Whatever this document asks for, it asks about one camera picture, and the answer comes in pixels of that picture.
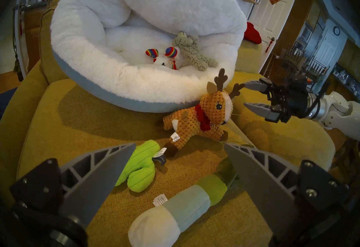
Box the white lamb toy rainbow horns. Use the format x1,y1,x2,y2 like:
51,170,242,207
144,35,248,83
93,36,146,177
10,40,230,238
145,47,180,70

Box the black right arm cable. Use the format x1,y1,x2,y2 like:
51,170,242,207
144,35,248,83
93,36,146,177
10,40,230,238
298,81,329,117

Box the orange reindeer plush toy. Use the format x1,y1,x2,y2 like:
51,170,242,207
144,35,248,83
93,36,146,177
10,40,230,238
163,68,246,158

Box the red blanket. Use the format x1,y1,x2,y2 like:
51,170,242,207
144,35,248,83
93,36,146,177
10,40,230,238
243,22,262,45

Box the yellow sofa seat cushion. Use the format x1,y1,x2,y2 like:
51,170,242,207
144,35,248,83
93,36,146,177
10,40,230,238
225,71,336,171
17,78,270,247

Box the yellow sofa back cushion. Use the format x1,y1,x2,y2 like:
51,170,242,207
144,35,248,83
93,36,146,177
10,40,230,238
235,38,263,74
39,8,68,84

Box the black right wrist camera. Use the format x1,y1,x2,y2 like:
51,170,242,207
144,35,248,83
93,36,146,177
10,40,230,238
287,75,311,88

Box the white panel door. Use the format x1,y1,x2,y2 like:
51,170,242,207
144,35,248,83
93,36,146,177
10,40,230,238
249,0,300,72

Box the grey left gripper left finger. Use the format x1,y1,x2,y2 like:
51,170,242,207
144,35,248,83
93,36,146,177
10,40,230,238
9,142,137,228

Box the navy blue floor cloth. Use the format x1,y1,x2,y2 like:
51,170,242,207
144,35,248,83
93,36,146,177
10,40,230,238
0,87,19,120

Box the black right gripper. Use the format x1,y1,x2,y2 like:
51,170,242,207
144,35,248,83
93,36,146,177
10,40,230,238
244,79,310,123

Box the mustard yellow sofa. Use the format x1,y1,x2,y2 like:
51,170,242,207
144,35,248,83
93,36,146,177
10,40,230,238
0,0,336,247

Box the white blue plush dog bed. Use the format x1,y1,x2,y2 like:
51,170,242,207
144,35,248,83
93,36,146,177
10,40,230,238
50,0,248,113

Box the white green leek plush toy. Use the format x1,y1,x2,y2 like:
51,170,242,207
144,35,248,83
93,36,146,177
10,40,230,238
128,159,239,247

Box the grey rope bunny toy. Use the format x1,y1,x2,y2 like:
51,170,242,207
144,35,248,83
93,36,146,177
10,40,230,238
172,31,219,72

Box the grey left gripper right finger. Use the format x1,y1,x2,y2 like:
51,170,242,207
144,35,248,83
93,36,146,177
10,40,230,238
224,142,350,246

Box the black metal dining chair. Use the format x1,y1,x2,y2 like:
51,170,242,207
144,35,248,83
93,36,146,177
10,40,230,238
292,55,331,95

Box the granite counter wooden base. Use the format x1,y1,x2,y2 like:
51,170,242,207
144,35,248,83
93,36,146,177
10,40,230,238
18,2,54,72

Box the green cactus plush toy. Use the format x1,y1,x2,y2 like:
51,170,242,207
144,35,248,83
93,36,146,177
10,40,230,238
115,140,168,193

